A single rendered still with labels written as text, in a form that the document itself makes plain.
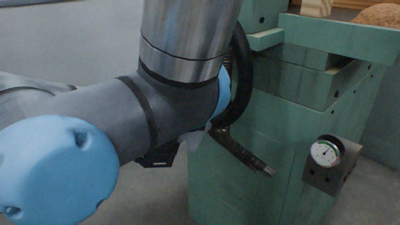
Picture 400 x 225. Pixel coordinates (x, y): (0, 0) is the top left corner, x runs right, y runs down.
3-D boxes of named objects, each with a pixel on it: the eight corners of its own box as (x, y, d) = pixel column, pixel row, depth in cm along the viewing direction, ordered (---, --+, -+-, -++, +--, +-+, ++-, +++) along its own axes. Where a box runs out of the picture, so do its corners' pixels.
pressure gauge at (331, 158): (304, 165, 59) (312, 134, 54) (312, 157, 61) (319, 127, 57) (333, 180, 55) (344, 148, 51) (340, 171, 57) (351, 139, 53)
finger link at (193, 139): (201, 149, 51) (164, 147, 44) (212, 119, 50) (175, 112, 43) (213, 156, 48) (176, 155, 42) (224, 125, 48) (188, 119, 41)
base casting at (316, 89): (183, 62, 85) (182, 33, 80) (278, 31, 120) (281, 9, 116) (325, 114, 58) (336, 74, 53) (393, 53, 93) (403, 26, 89)
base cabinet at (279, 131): (186, 214, 121) (181, 63, 85) (259, 155, 156) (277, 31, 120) (275, 290, 93) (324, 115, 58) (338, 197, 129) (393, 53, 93)
